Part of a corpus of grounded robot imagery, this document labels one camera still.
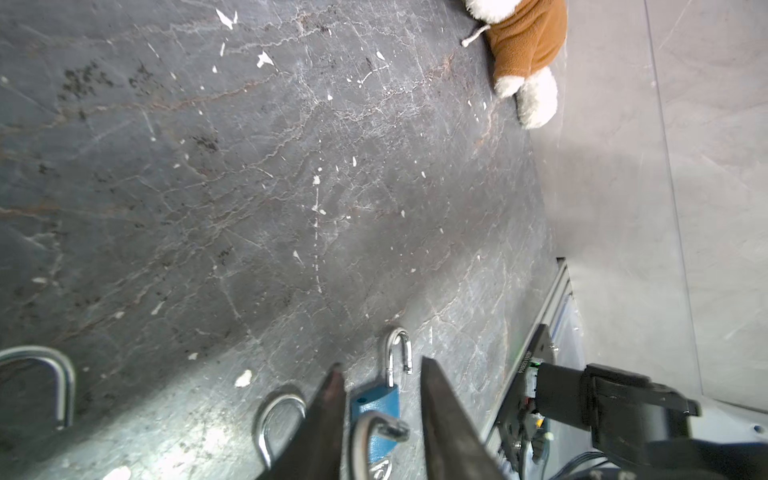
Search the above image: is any blue padlock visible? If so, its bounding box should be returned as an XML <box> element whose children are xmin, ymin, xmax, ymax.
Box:
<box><xmin>252</xmin><ymin>391</ymin><xmax>307</xmax><ymax>471</ymax></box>
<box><xmin>350</xmin><ymin>326</ymin><xmax>413</xmax><ymax>479</ymax></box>

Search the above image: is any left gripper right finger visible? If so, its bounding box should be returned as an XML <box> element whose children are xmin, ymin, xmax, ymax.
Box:
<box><xmin>420</xmin><ymin>357</ymin><xmax>503</xmax><ymax>480</ymax></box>

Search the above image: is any white teddy bear brown hoodie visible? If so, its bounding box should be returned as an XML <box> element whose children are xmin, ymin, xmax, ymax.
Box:
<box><xmin>462</xmin><ymin>0</ymin><xmax>568</xmax><ymax>130</ymax></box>

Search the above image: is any brass padlock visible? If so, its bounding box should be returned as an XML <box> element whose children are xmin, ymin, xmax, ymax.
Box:
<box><xmin>0</xmin><ymin>345</ymin><xmax>77</xmax><ymax>431</ymax></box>

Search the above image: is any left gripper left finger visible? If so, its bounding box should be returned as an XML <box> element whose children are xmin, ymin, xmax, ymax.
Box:
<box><xmin>259</xmin><ymin>363</ymin><xmax>347</xmax><ymax>479</ymax></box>

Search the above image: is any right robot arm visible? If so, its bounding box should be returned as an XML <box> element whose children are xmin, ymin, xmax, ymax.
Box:
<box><xmin>534</xmin><ymin>363</ymin><xmax>767</xmax><ymax>479</ymax></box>

